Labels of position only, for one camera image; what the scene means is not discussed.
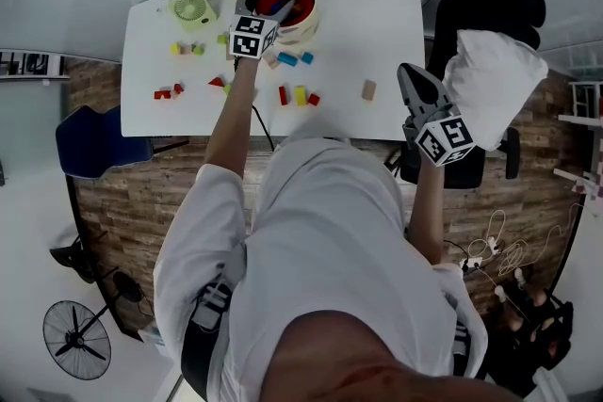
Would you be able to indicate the person's face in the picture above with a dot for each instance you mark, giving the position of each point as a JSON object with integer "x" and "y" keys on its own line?
{"x": 358, "y": 362}

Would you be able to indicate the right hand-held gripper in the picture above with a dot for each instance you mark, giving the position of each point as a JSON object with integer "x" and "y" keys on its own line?
{"x": 445, "y": 141}

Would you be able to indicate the white power strip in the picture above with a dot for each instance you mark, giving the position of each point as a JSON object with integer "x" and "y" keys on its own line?
{"x": 471, "y": 262}

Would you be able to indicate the black folded stand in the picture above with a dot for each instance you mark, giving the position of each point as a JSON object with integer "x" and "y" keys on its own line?
{"x": 70, "y": 256}

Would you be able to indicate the person's white shirt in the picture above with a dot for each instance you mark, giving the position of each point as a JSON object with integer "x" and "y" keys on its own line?
{"x": 325, "y": 226}

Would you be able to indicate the person's right forearm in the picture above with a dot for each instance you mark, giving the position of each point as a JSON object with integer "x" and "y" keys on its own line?
{"x": 426, "y": 212}

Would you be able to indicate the person's left forearm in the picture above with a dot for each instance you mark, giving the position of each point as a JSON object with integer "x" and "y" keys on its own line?
{"x": 231, "y": 122}

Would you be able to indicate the clear plastic storage box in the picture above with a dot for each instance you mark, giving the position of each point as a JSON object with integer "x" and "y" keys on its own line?
{"x": 153, "y": 334}

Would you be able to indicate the red white checkered cloth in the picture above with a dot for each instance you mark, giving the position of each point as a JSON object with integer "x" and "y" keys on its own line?
{"x": 594, "y": 190}

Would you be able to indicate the black bag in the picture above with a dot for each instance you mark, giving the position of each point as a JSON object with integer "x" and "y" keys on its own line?
{"x": 542, "y": 343}

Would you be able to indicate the white rack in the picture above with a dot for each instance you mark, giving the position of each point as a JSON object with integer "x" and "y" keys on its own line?
{"x": 586, "y": 99}

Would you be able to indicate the black standing floor fan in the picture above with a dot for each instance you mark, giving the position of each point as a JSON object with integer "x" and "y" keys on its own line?
{"x": 75, "y": 340}

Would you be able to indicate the white charger plug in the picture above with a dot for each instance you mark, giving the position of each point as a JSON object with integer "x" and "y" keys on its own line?
{"x": 492, "y": 245}

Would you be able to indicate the round cream bucket red inside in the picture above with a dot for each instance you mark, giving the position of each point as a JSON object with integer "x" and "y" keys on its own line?
{"x": 306, "y": 26}

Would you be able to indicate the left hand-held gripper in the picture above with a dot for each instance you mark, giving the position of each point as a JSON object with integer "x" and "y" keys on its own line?
{"x": 249, "y": 37}

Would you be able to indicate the white rail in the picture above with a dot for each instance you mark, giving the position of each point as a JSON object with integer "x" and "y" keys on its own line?
{"x": 575, "y": 176}

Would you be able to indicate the white pillow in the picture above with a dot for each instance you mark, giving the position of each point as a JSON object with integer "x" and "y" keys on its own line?
{"x": 494, "y": 80}

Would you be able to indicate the beige rectangular block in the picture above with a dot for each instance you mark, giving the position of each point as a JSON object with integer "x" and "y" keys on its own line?
{"x": 369, "y": 89}

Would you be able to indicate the white shelf unit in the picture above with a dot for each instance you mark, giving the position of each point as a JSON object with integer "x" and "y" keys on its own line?
{"x": 28, "y": 63}

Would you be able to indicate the blue chair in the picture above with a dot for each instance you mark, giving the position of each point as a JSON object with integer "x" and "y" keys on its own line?
{"x": 94, "y": 141}

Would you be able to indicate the black office chair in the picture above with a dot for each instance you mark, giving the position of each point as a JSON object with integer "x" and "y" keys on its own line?
{"x": 509, "y": 0}

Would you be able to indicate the green desk fan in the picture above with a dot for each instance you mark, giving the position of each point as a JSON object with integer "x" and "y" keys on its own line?
{"x": 190, "y": 9}

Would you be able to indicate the coloured wooden blocks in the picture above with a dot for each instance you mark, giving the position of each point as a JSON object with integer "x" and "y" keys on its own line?
{"x": 300, "y": 95}

